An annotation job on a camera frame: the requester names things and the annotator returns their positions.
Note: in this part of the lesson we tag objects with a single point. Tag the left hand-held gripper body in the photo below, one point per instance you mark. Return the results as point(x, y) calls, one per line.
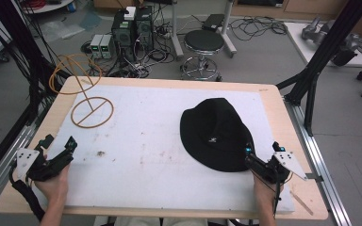
point(48, 166)

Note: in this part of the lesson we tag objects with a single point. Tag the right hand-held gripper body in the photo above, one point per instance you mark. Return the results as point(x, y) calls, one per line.
point(275, 171)

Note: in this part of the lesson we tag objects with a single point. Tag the black bucket hat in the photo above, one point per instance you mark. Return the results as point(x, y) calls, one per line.
point(215, 132)

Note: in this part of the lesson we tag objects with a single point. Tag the person's left hand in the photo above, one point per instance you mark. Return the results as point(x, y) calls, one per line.
point(54, 186)

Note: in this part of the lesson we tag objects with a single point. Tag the person's right hand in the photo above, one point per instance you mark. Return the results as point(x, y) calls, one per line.
point(264, 190)

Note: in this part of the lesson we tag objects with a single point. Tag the thin wooden stick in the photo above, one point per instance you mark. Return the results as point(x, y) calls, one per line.
point(301, 203)

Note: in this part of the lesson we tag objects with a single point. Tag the white table mat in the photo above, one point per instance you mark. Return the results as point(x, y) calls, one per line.
point(151, 150)

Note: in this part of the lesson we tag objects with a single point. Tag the grey power supply unit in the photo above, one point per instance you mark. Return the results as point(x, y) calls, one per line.
point(107, 46)
point(95, 46)

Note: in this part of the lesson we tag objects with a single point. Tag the white platform board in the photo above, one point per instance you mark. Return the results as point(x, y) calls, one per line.
point(298, 40)

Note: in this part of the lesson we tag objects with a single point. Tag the black round stool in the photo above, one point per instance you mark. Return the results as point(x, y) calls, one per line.
point(203, 42)

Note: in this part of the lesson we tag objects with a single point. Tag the grey table leg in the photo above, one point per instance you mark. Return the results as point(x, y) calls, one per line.
point(228, 34)
point(176, 34)

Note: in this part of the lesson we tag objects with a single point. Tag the black computer tower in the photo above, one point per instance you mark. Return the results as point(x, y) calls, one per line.
point(123, 36)
point(144, 29)

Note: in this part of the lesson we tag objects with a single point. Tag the black flat box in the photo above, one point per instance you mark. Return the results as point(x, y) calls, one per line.
point(213, 22)

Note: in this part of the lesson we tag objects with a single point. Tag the white box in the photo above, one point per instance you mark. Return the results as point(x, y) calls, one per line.
point(130, 13)

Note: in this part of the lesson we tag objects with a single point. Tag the aluminium table rail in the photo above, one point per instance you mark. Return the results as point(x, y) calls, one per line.
point(319, 157)
point(9, 157)

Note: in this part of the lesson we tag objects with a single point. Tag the black metal frame strut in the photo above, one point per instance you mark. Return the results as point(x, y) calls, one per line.
point(323, 53)
point(22, 47)

